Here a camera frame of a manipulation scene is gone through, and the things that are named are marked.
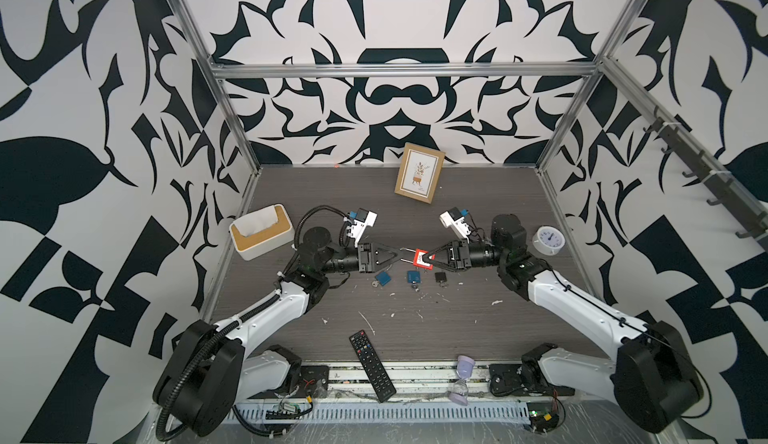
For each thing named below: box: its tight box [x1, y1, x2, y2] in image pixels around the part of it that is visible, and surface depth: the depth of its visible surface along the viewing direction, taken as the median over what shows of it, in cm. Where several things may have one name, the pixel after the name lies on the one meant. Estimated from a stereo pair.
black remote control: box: [349, 329, 397, 403], surface depth 77 cm
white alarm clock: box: [532, 225, 566, 256], surface depth 99 cm
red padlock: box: [400, 247, 434, 271], surface depth 70 cm
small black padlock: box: [434, 272, 449, 289], surface depth 93 cm
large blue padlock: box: [376, 271, 392, 286], surface depth 93 cm
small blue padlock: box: [407, 270, 421, 283], surface depth 93 cm
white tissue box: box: [229, 203, 296, 262], surface depth 97 cm
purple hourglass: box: [448, 355, 476, 406], surface depth 75 cm
